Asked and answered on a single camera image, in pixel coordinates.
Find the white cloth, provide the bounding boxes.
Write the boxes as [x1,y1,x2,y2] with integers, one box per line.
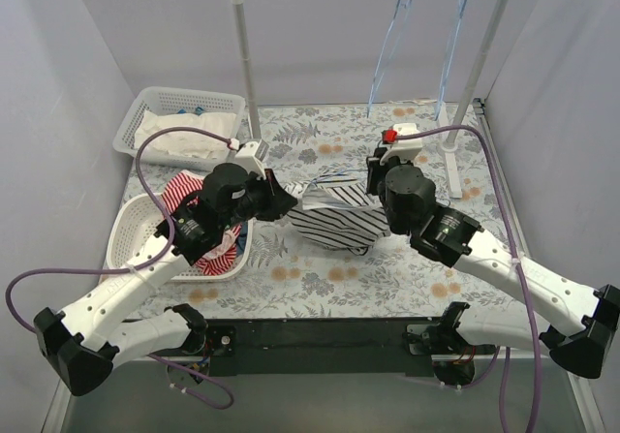
[134,110,236,159]

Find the white oval basket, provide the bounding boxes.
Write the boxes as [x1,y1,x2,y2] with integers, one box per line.
[106,194,255,283]

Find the white rectangular basket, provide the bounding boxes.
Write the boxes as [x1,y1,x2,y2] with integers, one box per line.
[112,86,245,170]

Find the black white striped tank top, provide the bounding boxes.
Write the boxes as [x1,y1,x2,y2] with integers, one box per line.
[284,180,390,255]

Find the red white striped garment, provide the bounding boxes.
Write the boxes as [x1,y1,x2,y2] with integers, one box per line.
[161,170,242,276]

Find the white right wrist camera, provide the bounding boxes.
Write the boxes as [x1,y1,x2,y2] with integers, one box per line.
[380,123,423,165]

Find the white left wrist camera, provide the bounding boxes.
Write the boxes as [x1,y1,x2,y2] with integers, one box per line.
[233,139,268,179]

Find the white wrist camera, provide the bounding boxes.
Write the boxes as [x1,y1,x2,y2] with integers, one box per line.
[233,139,268,179]
[380,123,423,165]

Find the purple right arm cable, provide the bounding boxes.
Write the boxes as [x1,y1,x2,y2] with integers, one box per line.
[394,125,542,433]

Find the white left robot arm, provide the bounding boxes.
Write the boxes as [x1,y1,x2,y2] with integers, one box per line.
[34,163,297,396]

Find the floral table mat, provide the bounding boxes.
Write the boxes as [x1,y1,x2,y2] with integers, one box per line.
[135,102,520,319]

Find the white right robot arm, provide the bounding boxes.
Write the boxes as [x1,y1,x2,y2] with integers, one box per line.
[366,148,619,379]

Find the blue wire hanger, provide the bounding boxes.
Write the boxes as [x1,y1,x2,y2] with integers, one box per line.
[366,0,413,117]
[434,0,469,121]
[312,167,365,185]

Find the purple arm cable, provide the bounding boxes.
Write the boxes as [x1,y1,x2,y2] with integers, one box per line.
[394,125,542,433]
[4,127,243,410]

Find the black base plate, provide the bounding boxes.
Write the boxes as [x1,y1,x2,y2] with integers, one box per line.
[149,316,479,379]

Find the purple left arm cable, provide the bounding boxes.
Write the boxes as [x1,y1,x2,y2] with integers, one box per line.
[4,127,243,410]

